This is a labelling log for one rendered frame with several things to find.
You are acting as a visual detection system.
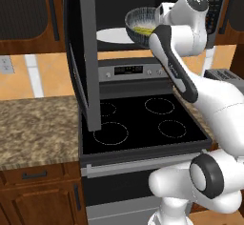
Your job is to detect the black drawer handle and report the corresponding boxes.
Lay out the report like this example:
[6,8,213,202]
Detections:
[21,170,49,181]

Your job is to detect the black cupboard door handle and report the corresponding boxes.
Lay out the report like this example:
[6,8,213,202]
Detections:
[218,0,235,35]
[45,0,61,42]

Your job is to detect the wood base cupboard door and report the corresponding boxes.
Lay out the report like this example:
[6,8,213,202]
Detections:
[0,180,89,225]

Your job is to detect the grey metal bowl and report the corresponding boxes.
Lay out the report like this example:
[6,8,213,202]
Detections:
[124,6,161,49]

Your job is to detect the grey microwave door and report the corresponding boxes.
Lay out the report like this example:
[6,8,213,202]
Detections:
[63,0,103,133]

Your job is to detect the steel oven door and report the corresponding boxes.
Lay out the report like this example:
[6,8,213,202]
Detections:
[80,153,198,225]

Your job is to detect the wood wall cupboard door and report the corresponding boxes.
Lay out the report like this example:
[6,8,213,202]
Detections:
[0,0,67,55]
[214,0,244,47]

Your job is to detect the wood base cupboard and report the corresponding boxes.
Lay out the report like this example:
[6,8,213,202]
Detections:
[190,202,244,225]

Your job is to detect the black and steel stove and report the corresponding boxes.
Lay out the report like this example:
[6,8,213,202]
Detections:
[78,57,214,225]

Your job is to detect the steel oven door handle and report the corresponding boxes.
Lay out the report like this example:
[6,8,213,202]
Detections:
[85,152,206,179]

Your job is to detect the grey microwave oven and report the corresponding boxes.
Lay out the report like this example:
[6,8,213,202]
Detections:
[63,0,232,53]

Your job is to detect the grey toaster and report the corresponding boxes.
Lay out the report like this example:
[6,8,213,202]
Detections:
[203,68,244,93]

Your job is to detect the white microwave turntable plate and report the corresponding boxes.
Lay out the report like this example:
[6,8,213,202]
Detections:
[95,27,136,45]

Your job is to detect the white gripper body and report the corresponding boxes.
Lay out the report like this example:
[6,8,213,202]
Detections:
[155,12,174,28]

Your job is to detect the black base cupboard handle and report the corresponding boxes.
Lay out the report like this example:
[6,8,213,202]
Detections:
[72,183,82,212]

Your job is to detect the wood drawer front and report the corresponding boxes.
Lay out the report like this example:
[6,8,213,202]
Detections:
[0,161,81,189]

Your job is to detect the grey wall outlet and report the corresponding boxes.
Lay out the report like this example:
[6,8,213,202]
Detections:
[0,54,15,75]

